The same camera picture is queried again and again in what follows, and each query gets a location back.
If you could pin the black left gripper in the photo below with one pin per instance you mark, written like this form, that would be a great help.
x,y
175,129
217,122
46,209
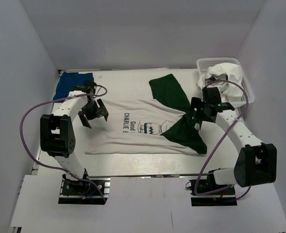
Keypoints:
x,y
104,112

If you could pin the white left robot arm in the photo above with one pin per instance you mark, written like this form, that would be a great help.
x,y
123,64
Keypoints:
x,y
57,137

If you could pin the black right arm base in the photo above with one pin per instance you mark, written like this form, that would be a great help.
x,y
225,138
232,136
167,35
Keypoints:
x,y
207,197

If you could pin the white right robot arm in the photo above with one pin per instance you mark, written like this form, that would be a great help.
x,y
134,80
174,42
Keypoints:
x,y
256,163

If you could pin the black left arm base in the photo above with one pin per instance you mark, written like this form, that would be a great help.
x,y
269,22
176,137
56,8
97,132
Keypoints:
x,y
84,193

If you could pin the folded blue t-shirt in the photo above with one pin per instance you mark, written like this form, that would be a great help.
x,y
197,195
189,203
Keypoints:
x,y
68,80

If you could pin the white plastic basket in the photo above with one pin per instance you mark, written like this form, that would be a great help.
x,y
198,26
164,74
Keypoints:
x,y
204,63

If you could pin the crumpled white t-shirt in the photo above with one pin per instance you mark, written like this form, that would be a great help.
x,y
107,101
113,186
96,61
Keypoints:
x,y
226,74

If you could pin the white green-sleeved Charlie Brown shirt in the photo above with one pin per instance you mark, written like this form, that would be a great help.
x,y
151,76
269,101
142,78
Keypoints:
x,y
152,117

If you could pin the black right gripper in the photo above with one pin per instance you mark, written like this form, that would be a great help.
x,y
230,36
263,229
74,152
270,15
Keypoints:
x,y
196,103

